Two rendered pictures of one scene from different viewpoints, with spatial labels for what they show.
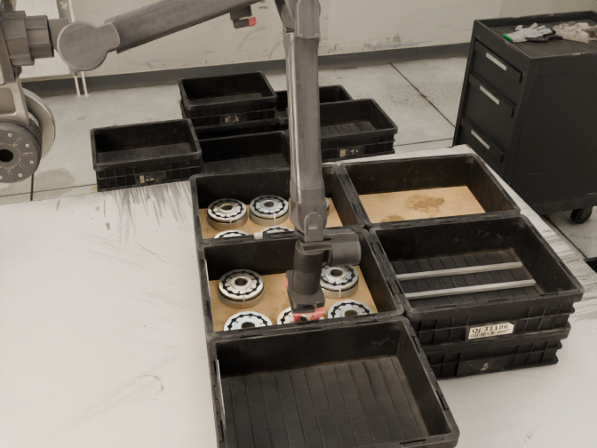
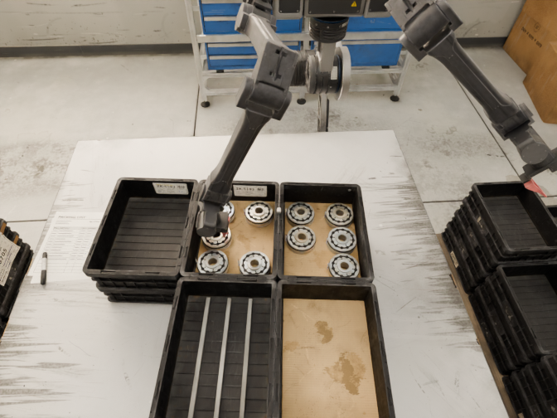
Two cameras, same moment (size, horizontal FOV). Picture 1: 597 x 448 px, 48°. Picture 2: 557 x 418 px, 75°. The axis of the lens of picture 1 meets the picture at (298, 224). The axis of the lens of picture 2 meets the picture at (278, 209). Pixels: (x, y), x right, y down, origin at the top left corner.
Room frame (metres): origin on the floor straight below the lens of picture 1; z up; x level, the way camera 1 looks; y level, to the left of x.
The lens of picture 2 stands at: (1.39, -0.66, 1.94)
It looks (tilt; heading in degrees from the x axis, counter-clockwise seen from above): 52 degrees down; 102
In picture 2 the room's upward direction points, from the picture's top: 2 degrees clockwise
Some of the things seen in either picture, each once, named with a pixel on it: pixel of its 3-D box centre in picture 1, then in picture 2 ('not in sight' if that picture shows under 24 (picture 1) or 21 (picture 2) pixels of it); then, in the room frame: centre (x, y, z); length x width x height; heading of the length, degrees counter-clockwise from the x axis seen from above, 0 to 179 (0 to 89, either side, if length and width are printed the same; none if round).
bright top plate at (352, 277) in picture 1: (336, 275); (254, 264); (1.19, -0.09, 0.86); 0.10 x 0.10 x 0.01
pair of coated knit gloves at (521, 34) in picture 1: (529, 32); not in sight; (2.79, -0.95, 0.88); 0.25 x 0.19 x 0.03; 107
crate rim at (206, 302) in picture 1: (295, 281); (234, 226); (1.10, 0.00, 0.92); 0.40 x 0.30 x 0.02; 102
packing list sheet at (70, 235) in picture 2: not in sight; (69, 243); (0.43, -0.09, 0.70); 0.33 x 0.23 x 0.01; 107
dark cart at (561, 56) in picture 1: (539, 128); not in sight; (2.75, -1.08, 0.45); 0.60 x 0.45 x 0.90; 107
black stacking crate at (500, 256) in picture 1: (466, 279); (221, 352); (1.18, -0.39, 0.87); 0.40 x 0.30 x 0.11; 102
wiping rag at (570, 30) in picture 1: (580, 29); not in sight; (2.83, -1.18, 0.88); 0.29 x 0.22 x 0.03; 107
